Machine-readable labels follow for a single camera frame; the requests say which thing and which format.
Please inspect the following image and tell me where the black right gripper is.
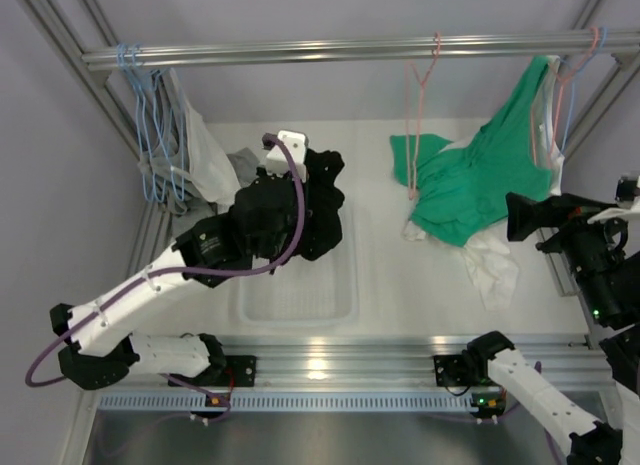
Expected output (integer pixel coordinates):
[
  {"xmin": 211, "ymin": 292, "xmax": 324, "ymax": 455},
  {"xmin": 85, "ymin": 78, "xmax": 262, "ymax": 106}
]
[{"xmin": 504, "ymin": 191, "xmax": 636, "ymax": 325}]

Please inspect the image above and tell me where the white tank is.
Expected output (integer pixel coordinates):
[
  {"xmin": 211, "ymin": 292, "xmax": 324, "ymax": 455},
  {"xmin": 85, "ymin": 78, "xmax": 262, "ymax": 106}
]
[
  {"xmin": 402, "ymin": 54, "xmax": 569, "ymax": 311},
  {"xmin": 169, "ymin": 69, "xmax": 241, "ymax": 208}
]

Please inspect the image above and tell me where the green tank top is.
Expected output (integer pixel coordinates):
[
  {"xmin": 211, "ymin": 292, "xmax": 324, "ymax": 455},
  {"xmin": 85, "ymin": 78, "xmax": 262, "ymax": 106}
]
[{"xmin": 389, "ymin": 56, "xmax": 552, "ymax": 247}]

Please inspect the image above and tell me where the blue hanger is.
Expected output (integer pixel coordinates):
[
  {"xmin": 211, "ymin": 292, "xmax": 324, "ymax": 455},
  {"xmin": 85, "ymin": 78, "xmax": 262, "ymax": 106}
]
[
  {"xmin": 137, "ymin": 47, "xmax": 187, "ymax": 203},
  {"xmin": 552, "ymin": 26, "xmax": 609, "ymax": 154},
  {"xmin": 116, "ymin": 43, "xmax": 156, "ymax": 203},
  {"xmin": 126, "ymin": 45, "xmax": 168, "ymax": 204}
]

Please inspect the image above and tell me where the pink hanger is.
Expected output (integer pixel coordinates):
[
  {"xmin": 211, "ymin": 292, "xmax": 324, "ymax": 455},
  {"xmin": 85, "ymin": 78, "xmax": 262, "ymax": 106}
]
[
  {"xmin": 529, "ymin": 24, "xmax": 601, "ymax": 171},
  {"xmin": 404, "ymin": 32, "xmax": 442, "ymax": 200}
]

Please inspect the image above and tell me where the black tank top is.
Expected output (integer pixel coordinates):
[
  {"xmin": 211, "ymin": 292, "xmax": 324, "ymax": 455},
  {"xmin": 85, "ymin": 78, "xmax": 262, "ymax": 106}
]
[{"xmin": 293, "ymin": 149, "xmax": 345, "ymax": 261}]

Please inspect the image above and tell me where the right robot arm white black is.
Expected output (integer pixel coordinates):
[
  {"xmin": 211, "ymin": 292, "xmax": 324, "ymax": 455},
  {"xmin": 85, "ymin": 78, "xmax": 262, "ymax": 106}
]
[{"xmin": 462, "ymin": 192, "xmax": 639, "ymax": 464}]

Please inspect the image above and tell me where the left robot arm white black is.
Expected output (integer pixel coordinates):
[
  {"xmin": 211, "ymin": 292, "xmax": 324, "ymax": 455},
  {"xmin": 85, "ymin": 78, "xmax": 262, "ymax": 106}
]
[{"xmin": 50, "ymin": 176, "xmax": 305, "ymax": 390}]

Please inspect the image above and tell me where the grey tank top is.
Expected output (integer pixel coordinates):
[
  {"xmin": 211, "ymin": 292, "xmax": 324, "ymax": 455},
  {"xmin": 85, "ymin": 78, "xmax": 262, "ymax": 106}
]
[{"xmin": 138, "ymin": 67, "xmax": 266, "ymax": 226}]

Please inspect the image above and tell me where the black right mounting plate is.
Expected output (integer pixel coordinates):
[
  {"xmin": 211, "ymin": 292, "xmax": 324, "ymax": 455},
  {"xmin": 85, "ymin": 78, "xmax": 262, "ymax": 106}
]
[{"xmin": 433, "ymin": 354, "xmax": 490, "ymax": 388}]

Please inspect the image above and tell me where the black mounting plate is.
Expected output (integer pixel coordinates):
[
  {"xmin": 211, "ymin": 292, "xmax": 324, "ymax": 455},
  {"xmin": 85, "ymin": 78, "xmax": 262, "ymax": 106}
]
[
  {"xmin": 219, "ymin": 355, "xmax": 258, "ymax": 388},
  {"xmin": 433, "ymin": 354, "xmax": 490, "ymax": 388}
]

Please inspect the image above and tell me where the white plastic laundry basket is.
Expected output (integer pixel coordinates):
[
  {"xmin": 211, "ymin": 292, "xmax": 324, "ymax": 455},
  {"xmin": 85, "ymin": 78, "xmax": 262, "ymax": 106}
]
[{"xmin": 233, "ymin": 200, "xmax": 359, "ymax": 328}]

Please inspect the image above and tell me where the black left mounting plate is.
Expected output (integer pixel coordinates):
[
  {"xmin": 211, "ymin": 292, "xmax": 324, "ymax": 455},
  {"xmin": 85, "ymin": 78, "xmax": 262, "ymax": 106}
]
[{"xmin": 219, "ymin": 355, "xmax": 258, "ymax": 388}]

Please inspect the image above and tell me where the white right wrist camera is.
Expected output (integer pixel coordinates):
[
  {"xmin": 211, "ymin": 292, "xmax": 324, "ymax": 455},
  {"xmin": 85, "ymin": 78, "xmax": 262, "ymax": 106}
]
[{"xmin": 588, "ymin": 174, "xmax": 639, "ymax": 224}]

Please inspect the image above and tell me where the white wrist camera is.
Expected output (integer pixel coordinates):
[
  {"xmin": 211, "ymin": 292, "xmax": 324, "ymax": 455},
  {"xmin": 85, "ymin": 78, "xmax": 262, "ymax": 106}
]
[
  {"xmin": 588, "ymin": 174, "xmax": 639, "ymax": 224},
  {"xmin": 262, "ymin": 130, "xmax": 309, "ymax": 182}
]

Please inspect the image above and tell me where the aluminium hanging rail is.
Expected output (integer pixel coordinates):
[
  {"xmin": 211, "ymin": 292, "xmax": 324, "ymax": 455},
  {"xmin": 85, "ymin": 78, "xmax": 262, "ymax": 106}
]
[{"xmin": 82, "ymin": 27, "xmax": 639, "ymax": 72}]

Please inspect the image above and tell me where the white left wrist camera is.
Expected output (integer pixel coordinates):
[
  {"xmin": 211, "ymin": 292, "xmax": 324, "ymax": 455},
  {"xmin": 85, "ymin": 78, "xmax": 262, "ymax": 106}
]
[{"xmin": 262, "ymin": 130, "xmax": 309, "ymax": 182}]

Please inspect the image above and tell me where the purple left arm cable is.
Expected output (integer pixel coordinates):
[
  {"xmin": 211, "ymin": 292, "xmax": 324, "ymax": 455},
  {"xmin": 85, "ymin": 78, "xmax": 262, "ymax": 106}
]
[{"xmin": 24, "ymin": 132, "xmax": 307, "ymax": 426}]

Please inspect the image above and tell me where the grey slotted cable duct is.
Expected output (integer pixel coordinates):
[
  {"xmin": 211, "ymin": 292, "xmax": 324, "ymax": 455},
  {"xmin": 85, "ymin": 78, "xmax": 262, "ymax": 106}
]
[{"xmin": 98, "ymin": 390, "xmax": 478, "ymax": 413}]

